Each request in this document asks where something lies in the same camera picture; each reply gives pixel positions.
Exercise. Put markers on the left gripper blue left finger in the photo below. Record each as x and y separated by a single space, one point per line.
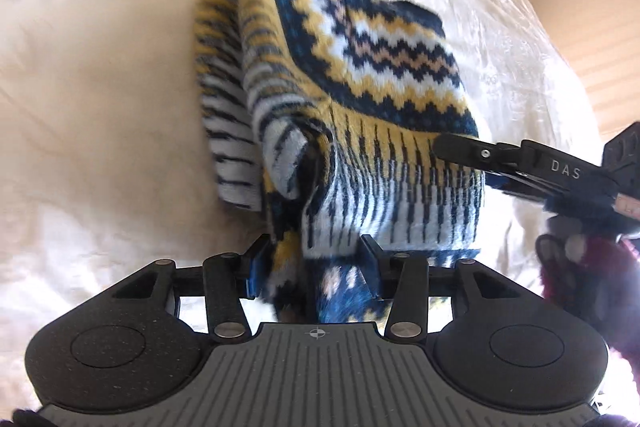
227 279

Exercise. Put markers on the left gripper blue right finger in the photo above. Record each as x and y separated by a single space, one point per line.
400 278

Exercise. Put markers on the navy yellow white patterned sweater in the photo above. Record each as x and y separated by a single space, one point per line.
322 115

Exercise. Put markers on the right hand in red glove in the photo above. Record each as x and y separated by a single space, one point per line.
595 278

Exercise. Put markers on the cream floral embroidered bedspread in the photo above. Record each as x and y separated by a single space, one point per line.
104 164

